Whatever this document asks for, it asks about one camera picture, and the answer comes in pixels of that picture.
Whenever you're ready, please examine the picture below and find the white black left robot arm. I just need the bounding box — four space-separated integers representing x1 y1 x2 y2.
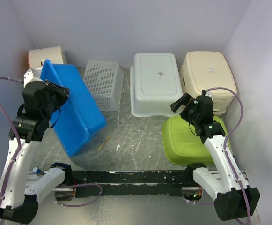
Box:
0 80 74 225

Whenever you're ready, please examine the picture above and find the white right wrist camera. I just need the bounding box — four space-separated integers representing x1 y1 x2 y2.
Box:
201 90 213 99

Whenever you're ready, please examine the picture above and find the blue plastic tray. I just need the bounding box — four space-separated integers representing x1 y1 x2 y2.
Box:
40 60 106 157

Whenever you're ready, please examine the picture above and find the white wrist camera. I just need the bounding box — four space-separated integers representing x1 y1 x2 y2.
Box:
201 90 213 99
23 68 42 88

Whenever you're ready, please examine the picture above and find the small wooden stick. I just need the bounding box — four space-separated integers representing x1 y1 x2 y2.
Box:
98 135 111 150

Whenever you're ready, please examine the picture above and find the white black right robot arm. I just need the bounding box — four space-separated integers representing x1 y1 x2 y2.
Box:
170 93 260 224

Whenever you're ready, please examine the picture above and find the large white plastic tub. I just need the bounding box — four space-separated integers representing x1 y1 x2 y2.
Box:
130 53 183 118

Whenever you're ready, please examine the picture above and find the cream cylindrical container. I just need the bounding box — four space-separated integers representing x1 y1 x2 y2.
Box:
28 46 67 69

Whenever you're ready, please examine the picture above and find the small blue white bottle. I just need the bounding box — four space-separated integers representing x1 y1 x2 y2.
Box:
32 167 45 176

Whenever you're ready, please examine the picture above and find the black base bar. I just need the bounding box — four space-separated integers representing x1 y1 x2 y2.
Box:
44 170 213 199

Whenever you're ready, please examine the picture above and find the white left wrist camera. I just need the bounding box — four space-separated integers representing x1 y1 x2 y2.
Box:
23 68 42 88

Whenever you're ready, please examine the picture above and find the green plastic tray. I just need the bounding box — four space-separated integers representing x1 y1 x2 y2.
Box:
162 116 214 165

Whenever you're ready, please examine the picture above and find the beige perforated laundry basket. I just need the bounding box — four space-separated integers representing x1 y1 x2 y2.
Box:
179 51 237 117

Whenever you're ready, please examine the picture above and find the white perforated basket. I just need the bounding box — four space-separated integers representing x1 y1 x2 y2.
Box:
83 60 124 112

